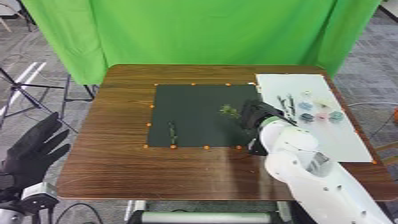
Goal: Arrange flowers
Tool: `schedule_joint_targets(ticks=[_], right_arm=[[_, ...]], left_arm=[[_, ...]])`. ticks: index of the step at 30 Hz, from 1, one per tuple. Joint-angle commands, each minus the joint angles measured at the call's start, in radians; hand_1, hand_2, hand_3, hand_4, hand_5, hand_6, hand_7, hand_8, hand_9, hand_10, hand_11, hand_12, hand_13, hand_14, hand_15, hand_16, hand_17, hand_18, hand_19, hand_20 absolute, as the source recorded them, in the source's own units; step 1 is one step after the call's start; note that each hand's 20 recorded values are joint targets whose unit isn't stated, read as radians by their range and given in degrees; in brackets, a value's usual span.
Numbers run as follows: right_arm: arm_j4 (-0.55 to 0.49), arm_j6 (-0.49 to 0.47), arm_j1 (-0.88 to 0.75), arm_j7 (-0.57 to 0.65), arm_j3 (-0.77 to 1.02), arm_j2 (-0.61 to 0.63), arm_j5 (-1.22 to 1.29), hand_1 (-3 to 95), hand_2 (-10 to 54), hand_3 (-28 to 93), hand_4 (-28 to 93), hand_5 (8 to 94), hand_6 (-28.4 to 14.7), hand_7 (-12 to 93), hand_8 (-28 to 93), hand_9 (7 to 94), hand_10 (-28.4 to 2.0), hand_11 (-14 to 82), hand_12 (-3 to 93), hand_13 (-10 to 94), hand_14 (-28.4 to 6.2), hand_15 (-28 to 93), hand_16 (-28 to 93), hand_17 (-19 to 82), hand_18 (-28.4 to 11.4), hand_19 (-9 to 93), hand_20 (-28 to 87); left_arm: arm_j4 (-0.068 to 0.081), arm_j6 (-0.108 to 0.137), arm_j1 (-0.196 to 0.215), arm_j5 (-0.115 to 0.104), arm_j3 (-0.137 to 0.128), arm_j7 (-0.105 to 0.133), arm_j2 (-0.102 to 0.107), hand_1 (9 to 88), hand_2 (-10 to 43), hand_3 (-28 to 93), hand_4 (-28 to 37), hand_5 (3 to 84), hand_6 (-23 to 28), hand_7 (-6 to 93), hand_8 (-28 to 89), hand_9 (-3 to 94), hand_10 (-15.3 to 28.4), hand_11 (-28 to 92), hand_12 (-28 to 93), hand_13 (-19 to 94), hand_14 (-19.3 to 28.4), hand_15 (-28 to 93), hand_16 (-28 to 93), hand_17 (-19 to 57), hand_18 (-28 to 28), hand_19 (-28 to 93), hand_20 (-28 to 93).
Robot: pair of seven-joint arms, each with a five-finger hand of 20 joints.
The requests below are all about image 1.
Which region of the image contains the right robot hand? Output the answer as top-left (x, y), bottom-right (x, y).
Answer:
top-left (238, 99), bottom-right (298, 135)

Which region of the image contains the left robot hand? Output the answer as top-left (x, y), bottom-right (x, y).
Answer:
top-left (0, 112), bottom-right (73, 202)

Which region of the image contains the green sprig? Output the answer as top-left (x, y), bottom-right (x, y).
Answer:
top-left (286, 93), bottom-right (296, 116)
top-left (275, 95), bottom-right (288, 111)
top-left (165, 120), bottom-right (181, 146)
top-left (218, 103), bottom-right (243, 120)

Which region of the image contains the dark mat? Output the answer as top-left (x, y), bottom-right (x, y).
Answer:
top-left (144, 83), bottom-right (264, 149)

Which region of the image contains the white sheet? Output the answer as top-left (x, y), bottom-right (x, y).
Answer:
top-left (254, 73), bottom-right (376, 165)

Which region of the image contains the black tripod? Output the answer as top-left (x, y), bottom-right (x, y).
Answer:
top-left (0, 68), bottom-right (80, 134)

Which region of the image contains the pale grey bar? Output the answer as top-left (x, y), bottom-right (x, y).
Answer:
top-left (126, 209), bottom-right (280, 224)

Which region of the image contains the black cable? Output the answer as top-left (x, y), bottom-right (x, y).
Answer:
top-left (53, 201), bottom-right (97, 224)

